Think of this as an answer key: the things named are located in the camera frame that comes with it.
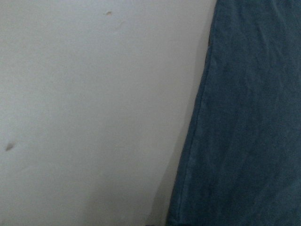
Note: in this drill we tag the black printed t-shirt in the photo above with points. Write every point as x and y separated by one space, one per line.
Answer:
241 161

